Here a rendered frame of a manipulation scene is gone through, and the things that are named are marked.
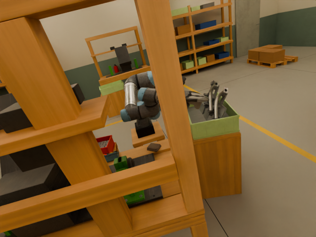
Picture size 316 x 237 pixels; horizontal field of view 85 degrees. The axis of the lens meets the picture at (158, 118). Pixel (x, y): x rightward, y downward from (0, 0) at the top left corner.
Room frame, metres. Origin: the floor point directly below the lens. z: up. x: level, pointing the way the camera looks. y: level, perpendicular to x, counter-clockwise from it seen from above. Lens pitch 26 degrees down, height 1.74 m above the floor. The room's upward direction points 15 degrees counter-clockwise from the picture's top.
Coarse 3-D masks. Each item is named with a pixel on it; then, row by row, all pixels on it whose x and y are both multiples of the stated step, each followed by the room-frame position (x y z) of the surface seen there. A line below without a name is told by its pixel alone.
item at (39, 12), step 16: (0, 0) 0.55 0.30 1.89; (16, 0) 0.55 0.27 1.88; (32, 0) 0.55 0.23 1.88; (48, 0) 0.56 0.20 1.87; (64, 0) 0.56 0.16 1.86; (80, 0) 0.56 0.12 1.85; (96, 0) 0.59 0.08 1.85; (112, 0) 0.64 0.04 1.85; (0, 16) 0.55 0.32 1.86; (16, 16) 0.55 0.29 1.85; (32, 16) 0.58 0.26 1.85; (48, 16) 0.63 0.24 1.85
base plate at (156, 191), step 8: (136, 160) 1.07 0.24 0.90; (144, 160) 1.05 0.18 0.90; (152, 160) 1.02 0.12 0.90; (112, 168) 1.05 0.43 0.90; (144, 192) 0.75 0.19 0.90; (152, 192) 0.74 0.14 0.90; (160, 192) 0.72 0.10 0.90; (144, 200) 0.70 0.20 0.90; (152, 200) 0.69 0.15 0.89; (80, 216) 0.70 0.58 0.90; (88, 216) 0.69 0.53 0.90
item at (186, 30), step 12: (228, 0) 6.57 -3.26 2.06; (180, 12) 6.31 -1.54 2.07; (192, 12) 6.28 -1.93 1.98; (192, 24) 6.37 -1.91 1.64; (204, 24) 6.43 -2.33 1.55; (216, 24) 6.89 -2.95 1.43; (228, 24) 6.46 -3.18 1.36; (180, 36) 6.20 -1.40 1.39; (192, 36) 6.31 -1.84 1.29; (192, 48) 6.75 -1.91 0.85; (204, 48) 6.32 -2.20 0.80; (204, 60) 6.41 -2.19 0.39; (216, 60) 6.46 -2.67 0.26
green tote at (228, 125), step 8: (216, 96) 1.84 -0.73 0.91; (192, 104) 1.88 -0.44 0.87; (224, 104) 1.59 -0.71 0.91; (232, 112) 1.37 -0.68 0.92; (208, 120) 1.28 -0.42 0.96; (216, 120) 1.26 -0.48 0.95; (224, 120) 1.25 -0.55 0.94; (232, 120) 1.25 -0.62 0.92; (192, 128) 1.29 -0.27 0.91; (200, 128) 1.28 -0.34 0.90; (208, 128) 1.27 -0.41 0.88; (216, 128) 1.27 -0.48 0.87; (224, 128) 1.26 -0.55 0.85; (232, 128) 1.25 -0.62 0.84; (192, 136) 1.32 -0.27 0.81; (200, 136) 1.28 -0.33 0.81; (208, 136) 1.28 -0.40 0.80
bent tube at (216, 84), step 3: (216, 81) 1.54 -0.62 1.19; (216, 84) 1.55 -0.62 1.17; (213, 87) 1.56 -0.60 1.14; (210, 90) 1.60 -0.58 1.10; (210, 93) 1.59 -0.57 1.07; (210, 96) 1.57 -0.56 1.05; (210, 99) 1.55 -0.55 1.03; (210, 102) 1.53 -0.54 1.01; (210, 105) 1.50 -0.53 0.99; (210, 108) 1.48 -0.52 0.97
